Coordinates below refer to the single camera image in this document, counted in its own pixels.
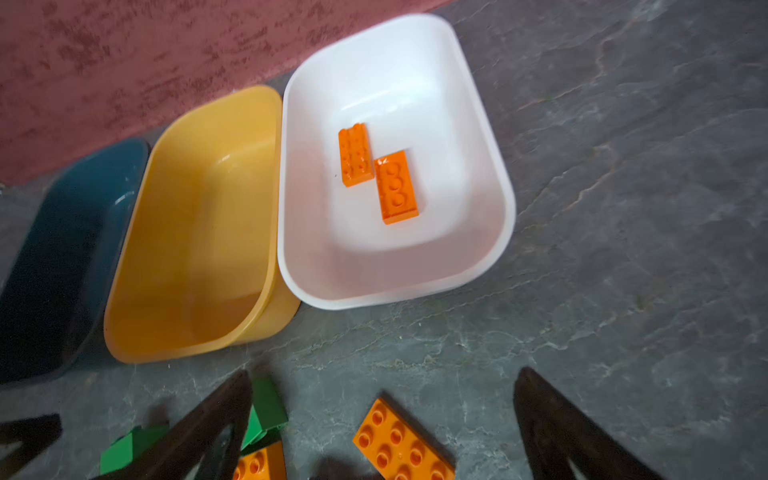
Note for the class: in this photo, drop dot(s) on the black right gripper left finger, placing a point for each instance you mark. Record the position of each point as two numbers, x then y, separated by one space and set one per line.
207 440

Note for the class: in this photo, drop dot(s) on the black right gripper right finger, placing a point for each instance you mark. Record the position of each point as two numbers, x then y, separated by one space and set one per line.
560 439

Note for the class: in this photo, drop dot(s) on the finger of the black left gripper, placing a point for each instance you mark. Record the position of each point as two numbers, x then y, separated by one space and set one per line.
34 435

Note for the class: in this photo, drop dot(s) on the orange lego brick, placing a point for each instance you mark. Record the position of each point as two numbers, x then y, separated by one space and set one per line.
265 464
396 450
395 188
355 155

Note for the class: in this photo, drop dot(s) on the green lego brick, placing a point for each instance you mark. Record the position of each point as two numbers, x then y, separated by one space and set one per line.
267 413
130 446

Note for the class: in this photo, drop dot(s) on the teal plastic bin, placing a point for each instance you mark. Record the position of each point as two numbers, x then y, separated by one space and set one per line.
55 296

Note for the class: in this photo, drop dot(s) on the yellow plastic bin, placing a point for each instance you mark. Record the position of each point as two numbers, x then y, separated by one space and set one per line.
199 271

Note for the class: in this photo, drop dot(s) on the white plastic bin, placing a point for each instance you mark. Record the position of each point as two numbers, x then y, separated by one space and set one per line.
407 80

